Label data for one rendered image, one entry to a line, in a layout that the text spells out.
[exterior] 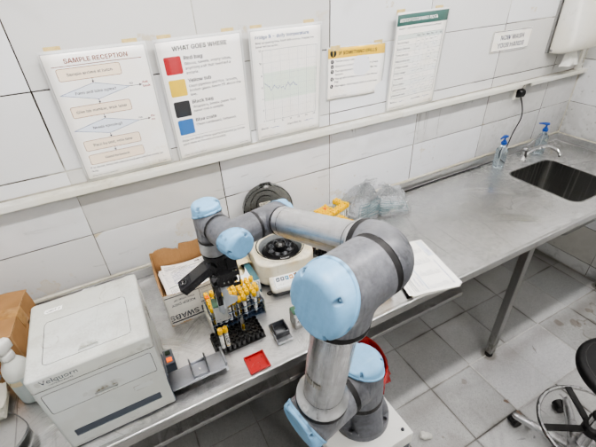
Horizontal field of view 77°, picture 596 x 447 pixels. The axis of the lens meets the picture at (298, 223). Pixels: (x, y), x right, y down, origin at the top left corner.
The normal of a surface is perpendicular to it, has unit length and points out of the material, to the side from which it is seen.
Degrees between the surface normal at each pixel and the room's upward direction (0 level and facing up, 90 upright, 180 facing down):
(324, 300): 83
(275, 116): 93
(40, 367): 0
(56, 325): 0
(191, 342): 0
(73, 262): 90
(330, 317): 82
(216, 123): 92
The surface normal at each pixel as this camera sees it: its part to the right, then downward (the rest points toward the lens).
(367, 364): 0.01, -0.91
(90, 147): 0.49, 0.51
